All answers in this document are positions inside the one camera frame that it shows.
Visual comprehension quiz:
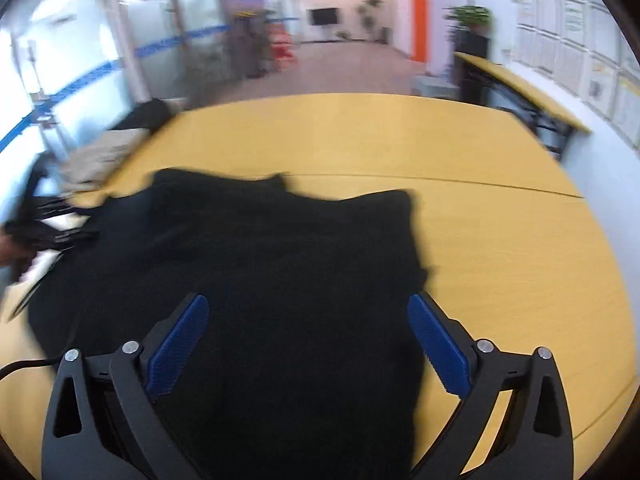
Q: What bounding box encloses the black fleece zip jacket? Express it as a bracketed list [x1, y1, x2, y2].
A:
[27, 169, 426, 479]

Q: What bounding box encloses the person's left hand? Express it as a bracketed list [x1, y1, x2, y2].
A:
[0, 231, 34, 268]

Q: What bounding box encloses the folded beige and black garment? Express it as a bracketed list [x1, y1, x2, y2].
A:
[58, 98, 188, 193]

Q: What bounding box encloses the red crate stack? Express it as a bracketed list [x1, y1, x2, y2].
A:
[268, 22, 298, 72]

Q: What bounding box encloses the yellow side table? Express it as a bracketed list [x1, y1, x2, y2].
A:
[458, 53, 590, 162]

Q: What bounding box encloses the black plant stand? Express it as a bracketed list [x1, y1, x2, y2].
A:
[452, 29, 489, 105]

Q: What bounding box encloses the grey plastic stool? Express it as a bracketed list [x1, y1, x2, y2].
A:
[410, 75, 459, 101]

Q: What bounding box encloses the tall potted palm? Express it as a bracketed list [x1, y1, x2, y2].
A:
[356, 0, 383, 42]

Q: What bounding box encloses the potted green plant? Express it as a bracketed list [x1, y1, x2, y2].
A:
[445, 4, 491, 28]

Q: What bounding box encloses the black cable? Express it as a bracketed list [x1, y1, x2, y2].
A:
[0, 353, 64, 384]

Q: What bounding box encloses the black wall television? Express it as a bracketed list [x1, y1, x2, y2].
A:
[309, 8, 340, 27]

